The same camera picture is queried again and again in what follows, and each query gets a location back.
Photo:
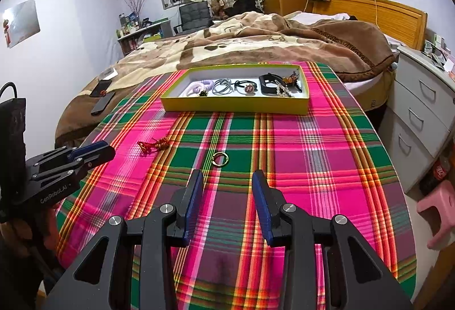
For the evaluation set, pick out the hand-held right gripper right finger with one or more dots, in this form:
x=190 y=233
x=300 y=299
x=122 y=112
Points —
x=263 y=210

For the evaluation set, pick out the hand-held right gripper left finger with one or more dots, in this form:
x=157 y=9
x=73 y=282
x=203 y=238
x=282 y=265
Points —
x=193 y=205

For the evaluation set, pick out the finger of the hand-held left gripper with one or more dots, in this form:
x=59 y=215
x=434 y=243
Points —
x=96 y=160
x=85 y=149

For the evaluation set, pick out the red knot ornament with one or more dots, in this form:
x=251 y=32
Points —
x=145 y=146

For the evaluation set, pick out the yellow cardboard box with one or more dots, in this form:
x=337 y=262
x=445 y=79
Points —
x=231 y=105

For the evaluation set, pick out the dark grey phone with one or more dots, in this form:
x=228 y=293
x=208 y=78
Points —
x=102 y=104

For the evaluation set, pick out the black phone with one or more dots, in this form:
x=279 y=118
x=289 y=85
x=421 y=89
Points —
x=100 y=88

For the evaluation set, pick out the pink green plaid blanket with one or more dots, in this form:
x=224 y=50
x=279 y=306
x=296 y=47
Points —
x=320 y=171

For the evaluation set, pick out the black box device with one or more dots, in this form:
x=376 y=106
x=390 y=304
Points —
x=12 y=135

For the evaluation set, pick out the black fitness band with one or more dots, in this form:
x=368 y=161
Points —
x=265 y=85

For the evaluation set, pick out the group of bottles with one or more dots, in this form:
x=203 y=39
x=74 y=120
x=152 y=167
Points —
x=128 y=27

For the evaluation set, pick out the white desk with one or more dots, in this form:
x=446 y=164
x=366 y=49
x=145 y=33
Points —
x=153 y=29

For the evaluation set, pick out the purple dried flower branches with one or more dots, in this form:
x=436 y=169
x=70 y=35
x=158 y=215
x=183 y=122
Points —
x=138 y=0

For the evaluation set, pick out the bed mattress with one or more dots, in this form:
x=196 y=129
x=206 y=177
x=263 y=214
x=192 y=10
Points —
x=369 y=93

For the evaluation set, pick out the black chair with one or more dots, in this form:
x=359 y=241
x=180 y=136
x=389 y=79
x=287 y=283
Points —
x=193 y=14

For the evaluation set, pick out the brown paw print blanket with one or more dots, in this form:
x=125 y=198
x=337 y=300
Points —
x=248 y=36

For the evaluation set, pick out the white drawer cabinet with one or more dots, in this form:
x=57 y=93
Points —
x=408 y=110

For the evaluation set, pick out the pink plastic stool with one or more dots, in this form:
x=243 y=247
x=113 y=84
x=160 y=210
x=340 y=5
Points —
x=440 y=206

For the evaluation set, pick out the soda bottle red label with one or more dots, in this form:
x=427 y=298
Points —
x=440 y=171

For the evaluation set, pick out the brown teddy bear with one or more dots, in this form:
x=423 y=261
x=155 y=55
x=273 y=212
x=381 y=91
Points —
x=217 y=5

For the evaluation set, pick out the white pillow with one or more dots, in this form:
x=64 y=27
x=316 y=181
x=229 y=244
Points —
x=312 y=16

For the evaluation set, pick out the black bag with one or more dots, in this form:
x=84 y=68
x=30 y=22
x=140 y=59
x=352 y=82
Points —
x=245 y=5

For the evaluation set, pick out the black eyeglasses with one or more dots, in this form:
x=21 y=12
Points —
x=435 y=52

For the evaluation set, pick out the wooden bed headboard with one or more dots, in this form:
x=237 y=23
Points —
x=398 y=18

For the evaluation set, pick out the small boxes on cabinet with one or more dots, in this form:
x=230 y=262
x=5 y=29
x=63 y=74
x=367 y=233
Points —
x=446 y=61

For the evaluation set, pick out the wall poster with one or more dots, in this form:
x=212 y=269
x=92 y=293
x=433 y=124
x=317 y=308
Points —
x=21 y=23

